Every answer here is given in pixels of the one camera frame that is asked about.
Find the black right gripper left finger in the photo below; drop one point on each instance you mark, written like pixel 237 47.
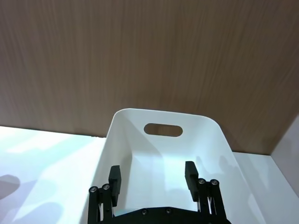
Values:
pixel 115 184

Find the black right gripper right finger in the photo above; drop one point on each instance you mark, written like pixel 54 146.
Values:
pixel 194 182

